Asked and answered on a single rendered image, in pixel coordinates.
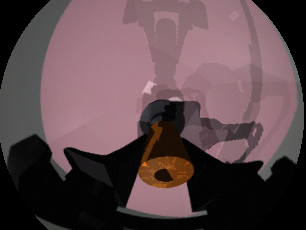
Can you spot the dark round pedestal with short shaft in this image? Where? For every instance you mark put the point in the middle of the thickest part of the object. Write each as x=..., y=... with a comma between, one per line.
x=162, y=111

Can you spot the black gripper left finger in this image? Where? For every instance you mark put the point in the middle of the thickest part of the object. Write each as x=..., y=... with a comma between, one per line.
x=117, y=170

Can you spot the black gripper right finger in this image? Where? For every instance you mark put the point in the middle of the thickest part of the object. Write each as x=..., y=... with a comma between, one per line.
x=211, y=177

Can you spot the orange knob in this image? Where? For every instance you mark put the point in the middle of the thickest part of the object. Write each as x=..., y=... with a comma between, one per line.
x=165, y=163

